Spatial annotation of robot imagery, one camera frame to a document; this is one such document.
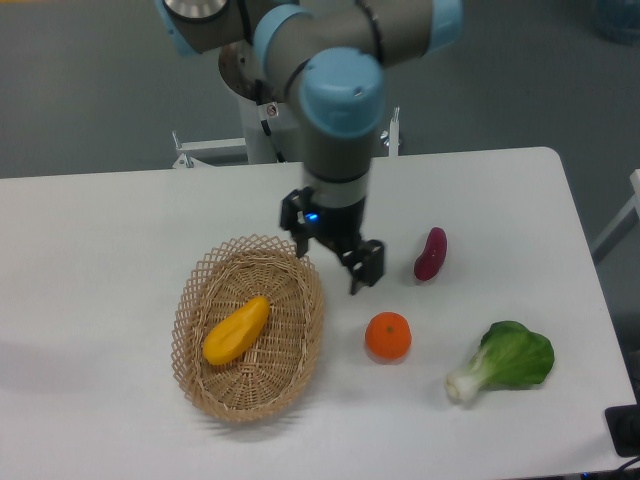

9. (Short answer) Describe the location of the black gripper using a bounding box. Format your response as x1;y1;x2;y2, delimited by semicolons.
280;186;385;295

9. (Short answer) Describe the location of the yellow mango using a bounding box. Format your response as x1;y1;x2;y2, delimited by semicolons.
202;296;270;366

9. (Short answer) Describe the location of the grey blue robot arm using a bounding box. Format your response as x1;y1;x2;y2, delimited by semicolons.
156;1;463;290

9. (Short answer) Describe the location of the woven wicker basket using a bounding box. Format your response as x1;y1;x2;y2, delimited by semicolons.
171;235;324;422

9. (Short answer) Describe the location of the purple sweet potato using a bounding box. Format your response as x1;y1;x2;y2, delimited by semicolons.
413;227;448;282

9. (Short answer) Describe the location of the orange tangerine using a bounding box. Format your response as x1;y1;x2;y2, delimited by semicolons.
364;312;412;360

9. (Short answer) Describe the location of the green bok choy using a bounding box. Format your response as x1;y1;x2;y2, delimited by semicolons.
445;321;555;402

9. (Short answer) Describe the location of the black device at table edge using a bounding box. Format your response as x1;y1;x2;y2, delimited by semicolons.
604;404;639;458

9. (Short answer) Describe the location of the white metal frame bracket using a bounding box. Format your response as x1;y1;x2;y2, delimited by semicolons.
380;106;402;157

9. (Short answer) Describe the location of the black cable on pedestal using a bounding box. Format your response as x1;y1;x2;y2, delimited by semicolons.
254;79;287;164

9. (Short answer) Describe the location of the white post at right edge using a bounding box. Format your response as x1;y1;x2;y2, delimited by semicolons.
590;169;639;265

